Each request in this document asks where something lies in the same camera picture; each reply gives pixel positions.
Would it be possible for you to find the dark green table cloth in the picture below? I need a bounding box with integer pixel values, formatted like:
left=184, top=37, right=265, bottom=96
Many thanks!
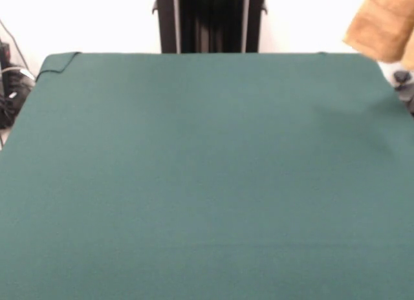
left=0, top=51, right=414, bottom=300

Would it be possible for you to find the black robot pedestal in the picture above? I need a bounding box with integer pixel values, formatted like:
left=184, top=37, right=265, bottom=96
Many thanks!
left=151, top=0, right=269, bottom=54

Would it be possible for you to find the white cable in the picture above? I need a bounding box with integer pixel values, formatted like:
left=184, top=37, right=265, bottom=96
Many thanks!
left=0, top=65, right=36, bottom=84

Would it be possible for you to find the black cable tangle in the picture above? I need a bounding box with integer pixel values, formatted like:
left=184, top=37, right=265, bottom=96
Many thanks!
left=0, top=70, right=33, bottom=130

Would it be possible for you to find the tan terry towel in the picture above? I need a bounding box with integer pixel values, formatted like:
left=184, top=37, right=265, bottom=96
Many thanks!
left=342, top=0, right=414, bottom=70

